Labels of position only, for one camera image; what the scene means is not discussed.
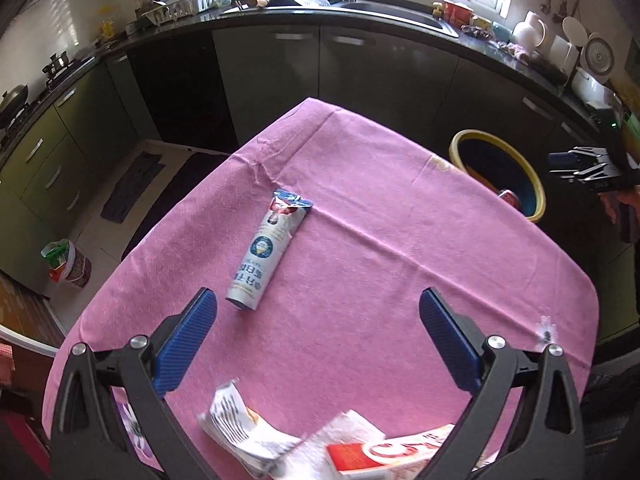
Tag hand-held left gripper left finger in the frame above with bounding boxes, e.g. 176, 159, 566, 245
50, 287, 221, 480

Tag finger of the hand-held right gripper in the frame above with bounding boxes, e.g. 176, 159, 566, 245
547, 146, 608, 170
550, 167, 608, 190

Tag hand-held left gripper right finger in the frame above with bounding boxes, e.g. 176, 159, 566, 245
419, 287, 586, 480

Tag black bin with yellow rim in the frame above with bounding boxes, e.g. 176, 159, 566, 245
448, 129, 547, 224

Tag white squeeze tube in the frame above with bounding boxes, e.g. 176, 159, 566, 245
225, 187, 314, 311

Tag person's right hand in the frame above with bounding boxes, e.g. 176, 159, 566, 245
600, 192, 625, 222

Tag crumpled white paper wrapper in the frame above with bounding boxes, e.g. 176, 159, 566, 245
197, 382, 301, 476

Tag round patterned plate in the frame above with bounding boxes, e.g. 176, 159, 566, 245
582, 32, 615, 78

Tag red and white carton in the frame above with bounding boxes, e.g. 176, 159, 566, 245
326, 424, 501, 476

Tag pink floral tablecloth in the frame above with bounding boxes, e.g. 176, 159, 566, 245
42, 97, 600, 480

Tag white jug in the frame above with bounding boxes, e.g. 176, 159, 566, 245
511, 11, 548, 51

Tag small floor waste bucket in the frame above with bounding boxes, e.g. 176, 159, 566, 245
41, 240, 93, 288

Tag dark floor mat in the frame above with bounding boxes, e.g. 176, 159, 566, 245
120, 152, 231, 261
100, 152, 168, 223

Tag steel sink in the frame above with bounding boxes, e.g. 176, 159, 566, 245
335, 0, 460, 38

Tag green base cabinet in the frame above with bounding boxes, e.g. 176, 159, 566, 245
0, 57, 166, 281

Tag gas stove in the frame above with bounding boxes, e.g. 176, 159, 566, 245
0, 57, 96, 136

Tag black wok with lid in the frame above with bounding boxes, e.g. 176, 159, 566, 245
0, 85, 31, 121

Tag steel pot with lid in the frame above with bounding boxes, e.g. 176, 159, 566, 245
42, 52, 71, 78

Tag yellow oil bottle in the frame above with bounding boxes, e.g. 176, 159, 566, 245
97, 7, 118, 41

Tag white dish rack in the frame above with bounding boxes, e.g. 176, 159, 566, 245
142, 0, 233, 26

